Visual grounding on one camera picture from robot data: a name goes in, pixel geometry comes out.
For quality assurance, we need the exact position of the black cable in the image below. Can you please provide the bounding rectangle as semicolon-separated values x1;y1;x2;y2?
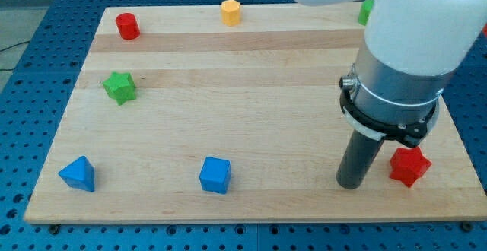
0;40;30;72

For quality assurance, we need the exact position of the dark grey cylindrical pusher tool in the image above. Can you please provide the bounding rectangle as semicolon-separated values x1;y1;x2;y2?
336;130;384;189

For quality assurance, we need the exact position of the green star block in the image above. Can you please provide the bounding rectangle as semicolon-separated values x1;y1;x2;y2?
102;72;136;106

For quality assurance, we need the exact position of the red cylinder block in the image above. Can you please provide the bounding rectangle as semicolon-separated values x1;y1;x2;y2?
115;13;140;40

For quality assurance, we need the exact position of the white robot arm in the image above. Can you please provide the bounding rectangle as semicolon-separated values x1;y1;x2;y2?
295;0;486;147

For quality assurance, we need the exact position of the red star block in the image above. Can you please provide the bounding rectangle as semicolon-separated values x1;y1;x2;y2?
389;147;432;188

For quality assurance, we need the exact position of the wooden board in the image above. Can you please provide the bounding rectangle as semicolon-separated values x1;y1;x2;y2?
24;2;486;224

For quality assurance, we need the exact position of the green cylinder block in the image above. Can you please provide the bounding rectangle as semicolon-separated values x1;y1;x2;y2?
358;0;374;26

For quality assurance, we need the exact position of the blue cube block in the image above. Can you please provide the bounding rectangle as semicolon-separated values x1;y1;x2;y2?
199;157;231;194

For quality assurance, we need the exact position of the blue triangle block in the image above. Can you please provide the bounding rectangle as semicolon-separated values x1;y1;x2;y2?
58;155;95;192

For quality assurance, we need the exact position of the yellow hexagon block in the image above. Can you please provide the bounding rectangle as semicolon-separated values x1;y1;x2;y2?
221;0;240;27

